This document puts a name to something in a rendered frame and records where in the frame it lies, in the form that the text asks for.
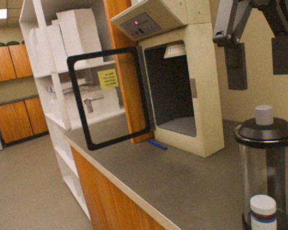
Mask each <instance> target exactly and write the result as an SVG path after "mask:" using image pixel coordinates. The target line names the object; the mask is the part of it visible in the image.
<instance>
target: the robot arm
mask: <svg viewBox="0 0 288 230"><path fill-rule="evenodd" d="M253 8H254V9H257V10H259V11H261V12H262V13H263V15H264V17H265V19H266V21H267V22H268V24H269V27H270V28H271V30H272V33H273V34H274V36H275V38H271V47H272V71H273V75H282V74H284V75H288V0H220V4H219V8H218V13H217V19H216V22H215V27H214V28H215V29H214V33H213V36H212V42H213V43H215V44H216V43H217V46H218V47H224V53H225V60H226V71H227V82H228V88H229V90H247V69H246V58H245V43H239V41H240V39H241V36H242V34H243V32H244V29H245V25H246V24H247V22H248V18H249V16H250V13H251V11H252V9H253ZM222 31H224V33H223V34H222V33H221V32H222Z"/></svg>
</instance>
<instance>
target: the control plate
mask: <svg viewBox="0 0 288 230"><path fill-rule="evenodd" d="M141 19H143V21H141ZM135 22H137V24H136V23H135ZM151 25H152V26H153V27H151ZM120 27H122V28H124V30H125V31H127V32H128V33H129V34H130V35H131V36H132V37H133V38H134V39H136V38H138V37H143V36H145V35H148V34H151V33H154V32H157V31H160V30H162V29H161V28H160V27H159V26H158V25H157V24H156V22H155V21H154V20H153V19H152V18H150V16H149V15H147V13H146V12H144V13H142V14H140V15H138V16H136V17H134V18H133V19H130V20H128V21H127V22H124V23H123V24H121V25H120ZM147 27H149V29H147ZM143 28H145V29H146V30H143ZM138 29H141V30H142V31H143V32H144V33H143V34H142V33H141V32H140V31H139V30H138ZM136 31H137V32H138V34H136V33H135V32H136ZM133 34H134V35H133Z"/></svg>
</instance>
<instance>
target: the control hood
mask: <svg viewBox="0 0 288 230"><path fill-rule="evenodd" d="M144 12H146V13H147V15H149V16H150V18H152V19H153V20H154V21H155V22H156V24H157V25H158V26H159V27H160V28H161V29H162V30H160V31H157V32H154V33H151V34H147V35H145V36H143V37H138V38H136V39H134V38H133V37H132V36H131V35H130V34H129V33H128V32H127V31H125V30H124V28H122V27H120V25H121V24H123V23H124V22H127V21H128V20H130V19H133V18H134V17H136V16H138V15H140V14H142V13H144ZM110 21H111V22H112V23H113V24H114V25H115V26H116V27H117V28H119V29H120V31H122V32H123V33H124V34H125V35H126V36H127V37H129V38H130V39H131V40H133V41H138V40H143V39H145V38H147V37H152V36H154V35H157V34H161V33H163V32H166V31H171V30H173V29H176V28H180V27H182V26H185V25H187V24H188V21H187V14H186V9H185V0H141V1H140V2H138V3H136V4H134V5H133V6H131V7H129V8H128V9H126V10H124V11H123V12H121V13H119V14H118V15H117V16H114V17H113V18H111V19H110Z"/></svg>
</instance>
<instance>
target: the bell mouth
mask: <svg viewBox="0 0 288 230"><path fill-rule="evenodd" d="M183 55H186V49H185V43H184V40H180V41H177V42H174V43H168V44H167V47H166V51H165V54H164V58H171V57H175V56H183Z"/></svg>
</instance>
